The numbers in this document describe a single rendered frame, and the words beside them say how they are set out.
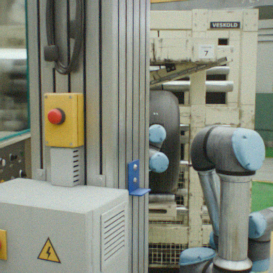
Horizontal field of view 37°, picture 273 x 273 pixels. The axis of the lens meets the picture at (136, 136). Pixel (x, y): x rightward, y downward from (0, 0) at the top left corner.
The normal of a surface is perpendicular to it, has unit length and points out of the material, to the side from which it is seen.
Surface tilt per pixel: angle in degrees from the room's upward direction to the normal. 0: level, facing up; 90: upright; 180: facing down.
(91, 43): 90
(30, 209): 90
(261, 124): 90
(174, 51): 90
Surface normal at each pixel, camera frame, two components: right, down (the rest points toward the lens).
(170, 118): 0.24, -0.44
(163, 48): -0.04, 0.11
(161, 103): -0.02, -0.69
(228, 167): -0.55, 0.10
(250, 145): 0.65, -0.04
